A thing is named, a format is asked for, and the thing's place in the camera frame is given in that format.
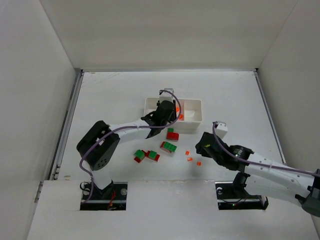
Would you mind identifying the red lego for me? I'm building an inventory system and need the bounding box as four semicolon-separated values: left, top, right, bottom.
160;141;177;154

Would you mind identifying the green 2x4 lego brick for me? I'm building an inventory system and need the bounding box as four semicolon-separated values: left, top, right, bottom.
163;141;177;153

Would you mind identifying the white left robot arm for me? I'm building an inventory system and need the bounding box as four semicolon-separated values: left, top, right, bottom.
76;100;182;199

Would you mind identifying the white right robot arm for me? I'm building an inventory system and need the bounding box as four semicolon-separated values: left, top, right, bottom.
195;132;320;217

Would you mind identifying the small green lego brick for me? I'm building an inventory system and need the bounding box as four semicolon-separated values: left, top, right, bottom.
167;127;174;133

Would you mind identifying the red curved lego brick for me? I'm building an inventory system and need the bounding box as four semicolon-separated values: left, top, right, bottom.
166;132;180;141

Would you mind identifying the white three-compartment plastic container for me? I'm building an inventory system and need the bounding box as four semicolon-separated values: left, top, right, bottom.
143;97;203;130

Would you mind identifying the green lego brick middle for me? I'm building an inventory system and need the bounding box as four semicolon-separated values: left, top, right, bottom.
148;150;157;160

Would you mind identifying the red lego brick middle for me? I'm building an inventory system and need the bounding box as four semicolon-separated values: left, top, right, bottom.
146;150;160;162

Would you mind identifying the green lego brick left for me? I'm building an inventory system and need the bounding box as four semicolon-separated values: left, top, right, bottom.
134;149;145;160

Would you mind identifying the red lego brick left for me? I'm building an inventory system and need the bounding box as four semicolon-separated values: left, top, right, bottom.
134;150;147;163

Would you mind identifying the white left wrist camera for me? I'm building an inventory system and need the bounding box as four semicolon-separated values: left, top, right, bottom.
159;88;174;103

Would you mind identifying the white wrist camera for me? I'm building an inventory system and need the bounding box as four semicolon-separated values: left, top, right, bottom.
214;121;228;139
159;88;174;103

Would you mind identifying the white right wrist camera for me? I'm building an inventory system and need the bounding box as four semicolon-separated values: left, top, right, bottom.
214;121;228;139

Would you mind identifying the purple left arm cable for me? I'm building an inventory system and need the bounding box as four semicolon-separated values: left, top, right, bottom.
79;89;182;205

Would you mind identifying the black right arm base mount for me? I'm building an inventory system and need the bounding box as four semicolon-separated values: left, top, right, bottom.
215;172;269;211

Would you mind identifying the aluminium right table rail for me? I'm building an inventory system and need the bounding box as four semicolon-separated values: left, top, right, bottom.
254;68;287;165

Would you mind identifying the aluminium table rail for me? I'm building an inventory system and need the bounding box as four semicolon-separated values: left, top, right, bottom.
34;68;84;203
254;68;287;165

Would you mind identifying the aluminium left table rail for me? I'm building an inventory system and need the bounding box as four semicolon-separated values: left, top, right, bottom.
34;68;84;203

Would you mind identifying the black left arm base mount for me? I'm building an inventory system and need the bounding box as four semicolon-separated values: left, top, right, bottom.
79;182;128;211

